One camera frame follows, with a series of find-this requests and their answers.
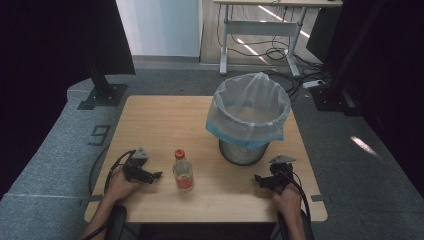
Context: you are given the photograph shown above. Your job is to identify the black curtain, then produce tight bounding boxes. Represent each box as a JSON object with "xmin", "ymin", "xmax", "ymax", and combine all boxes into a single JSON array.
[{"xmin": 0, "ymin": 0, "xmax": 137, "ymax": 201}]

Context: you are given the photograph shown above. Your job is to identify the clear bottle with orange cap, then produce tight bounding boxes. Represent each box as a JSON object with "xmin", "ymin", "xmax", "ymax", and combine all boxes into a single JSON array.
[{"xmin": 172, "ymin": 148, "xmax": 195, "ymax": 192}]

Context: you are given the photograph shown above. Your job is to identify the black metal stand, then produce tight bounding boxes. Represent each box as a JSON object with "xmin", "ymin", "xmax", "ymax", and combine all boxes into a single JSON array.
[{"xmin": 309, "ymin": 0, "xmax": 388, "ymax": 116}]

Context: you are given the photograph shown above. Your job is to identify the black floor cables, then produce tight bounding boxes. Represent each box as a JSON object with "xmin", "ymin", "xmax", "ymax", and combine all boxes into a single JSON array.
[{"xmin": 216, "ymin": 3, "xmax": 334, "ymax": 101}]

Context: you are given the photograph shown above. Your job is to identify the translucent blue trash bag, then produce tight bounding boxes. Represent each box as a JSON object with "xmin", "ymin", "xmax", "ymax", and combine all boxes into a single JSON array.
[{"xmin": 204, "ymin": 71, "xmax": 293, "ymax": 150}]

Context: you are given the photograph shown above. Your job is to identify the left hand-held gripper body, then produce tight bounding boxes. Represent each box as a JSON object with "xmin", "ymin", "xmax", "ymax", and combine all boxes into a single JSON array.
[{"xmin": 122, "ymin": 147, "xmax": 151, "ymax": 183}]

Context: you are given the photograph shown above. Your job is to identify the white power strip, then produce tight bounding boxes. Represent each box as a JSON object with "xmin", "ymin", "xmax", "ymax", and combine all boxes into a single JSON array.
[{"xmin": 302, "ymin": 79, "xmax": 326, "ymax": 90}]

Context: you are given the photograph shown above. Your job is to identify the black stand with base plate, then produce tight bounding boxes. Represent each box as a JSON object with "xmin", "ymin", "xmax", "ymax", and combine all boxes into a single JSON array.
[{"xmin": 76, "ymin": 61, "xmax": 129, "ymax": 111}]

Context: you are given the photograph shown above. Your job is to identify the white metal desk frame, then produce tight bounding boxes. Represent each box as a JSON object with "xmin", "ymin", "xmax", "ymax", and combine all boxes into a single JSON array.
[{"xmin": 212, "ymin": 0, "xmax": 344, "ymax": 78}]

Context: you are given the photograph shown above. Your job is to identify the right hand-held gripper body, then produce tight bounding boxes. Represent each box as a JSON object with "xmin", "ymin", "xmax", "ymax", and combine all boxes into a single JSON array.
[{"xmin": 267, "ymin": 153, "xmax": 297, "ymax": 192}]

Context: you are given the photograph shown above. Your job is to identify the person's left hand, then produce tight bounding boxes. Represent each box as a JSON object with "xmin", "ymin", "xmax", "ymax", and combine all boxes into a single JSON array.
[{"xmin": 104, "ymin": 165, "xmax": 145, "ymax": 203}]

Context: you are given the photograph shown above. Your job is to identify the metal mesh trash can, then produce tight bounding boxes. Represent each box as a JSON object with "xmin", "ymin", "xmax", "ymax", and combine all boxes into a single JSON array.
[{"xmin": 218, "ymin": 138, "xmax": 270, "ymax": 167}]

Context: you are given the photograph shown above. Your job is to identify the black computer tower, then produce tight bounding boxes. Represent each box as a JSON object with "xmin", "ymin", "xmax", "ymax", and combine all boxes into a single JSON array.
[{"xmin": 305, "ymin": 5, "xmax": 345, "ymax": 64}]

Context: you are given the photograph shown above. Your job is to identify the white panel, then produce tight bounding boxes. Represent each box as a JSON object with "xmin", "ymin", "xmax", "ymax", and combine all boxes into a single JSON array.
[{"xmin": 115, "ymin": 0, "xmax": 204, "ymax": 58}]

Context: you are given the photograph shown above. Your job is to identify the person's right hand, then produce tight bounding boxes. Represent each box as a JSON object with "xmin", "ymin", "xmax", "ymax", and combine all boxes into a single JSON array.
[{"xmin": 271, "ymin": 183, "xmax": 303, "ymax": 218}]

